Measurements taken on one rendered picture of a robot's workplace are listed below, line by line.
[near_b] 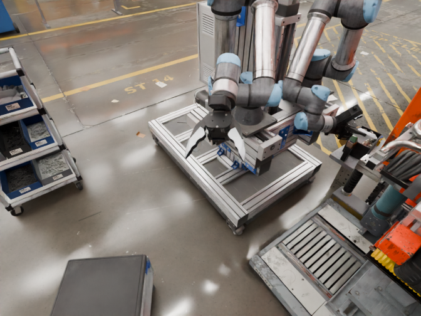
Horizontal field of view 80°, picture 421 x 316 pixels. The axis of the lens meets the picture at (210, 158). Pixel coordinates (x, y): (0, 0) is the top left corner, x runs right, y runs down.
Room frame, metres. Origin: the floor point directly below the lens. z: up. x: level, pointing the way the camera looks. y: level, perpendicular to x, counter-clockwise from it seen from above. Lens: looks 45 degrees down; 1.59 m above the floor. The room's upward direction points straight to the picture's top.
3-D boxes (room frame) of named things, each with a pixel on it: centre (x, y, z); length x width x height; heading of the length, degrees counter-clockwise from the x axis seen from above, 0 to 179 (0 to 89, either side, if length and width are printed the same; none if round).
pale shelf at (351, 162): (1.26, -1.02, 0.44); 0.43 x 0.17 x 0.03; 126
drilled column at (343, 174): (1.27, -1.04, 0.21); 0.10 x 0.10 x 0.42; 36
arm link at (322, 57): (1.39, -0.60, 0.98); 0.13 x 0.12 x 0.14; 57
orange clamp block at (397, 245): (0.37, -0.60, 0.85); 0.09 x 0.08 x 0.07; 126
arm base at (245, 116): (1.10, -0.20, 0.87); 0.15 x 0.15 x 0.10
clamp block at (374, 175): (0.63, -0.59, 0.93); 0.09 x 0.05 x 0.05; 36
